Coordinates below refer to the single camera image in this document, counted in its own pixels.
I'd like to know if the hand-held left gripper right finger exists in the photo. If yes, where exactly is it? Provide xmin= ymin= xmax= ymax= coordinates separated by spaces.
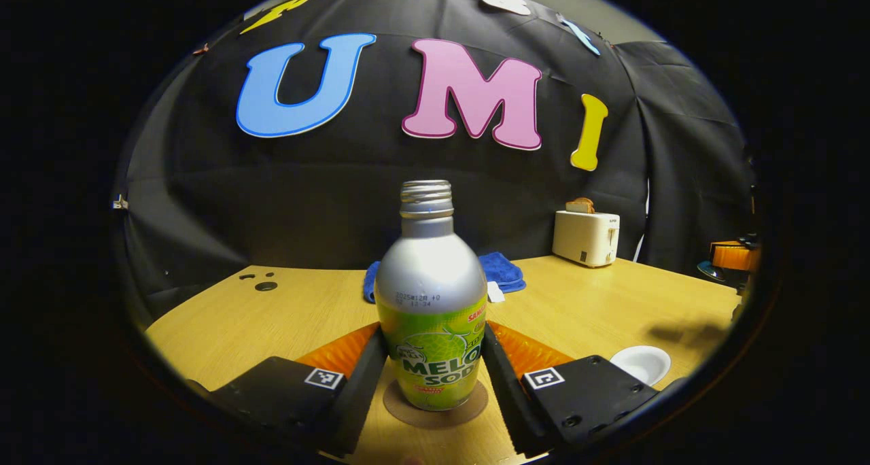
xmin=481 ymin=321 xmax=687 ymax=455

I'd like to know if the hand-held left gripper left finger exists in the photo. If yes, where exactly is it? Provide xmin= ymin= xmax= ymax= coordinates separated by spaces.
xmin=187 ymin=322 xmax=389 ymax=455

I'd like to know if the brown round coaster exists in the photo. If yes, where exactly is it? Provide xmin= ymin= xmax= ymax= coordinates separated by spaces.
xmin=383 ymin=377 xmax=489 ymax=430

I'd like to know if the silver green-label water bottle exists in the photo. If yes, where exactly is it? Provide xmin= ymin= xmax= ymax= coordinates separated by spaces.
xmin=375 ymin=179 xmax=489 ymax=412

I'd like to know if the white teacup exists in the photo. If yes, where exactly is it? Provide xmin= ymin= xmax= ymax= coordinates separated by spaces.
xmin=610 ymin=345 xmax=672 ymax=387

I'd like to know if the blue towel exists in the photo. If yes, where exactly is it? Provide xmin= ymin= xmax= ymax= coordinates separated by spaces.
xmin=362 ymin=251 xmax=527 ymax=304

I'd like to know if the white toaster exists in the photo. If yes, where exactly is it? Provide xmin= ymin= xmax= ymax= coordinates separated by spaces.
xmin=552 ymin=210 xmax=621 ymax=269

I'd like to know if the black backdrop cloth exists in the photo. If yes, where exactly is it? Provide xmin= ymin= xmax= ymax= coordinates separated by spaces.
xmin=112 ymin=0 xmax=759 ymax=323

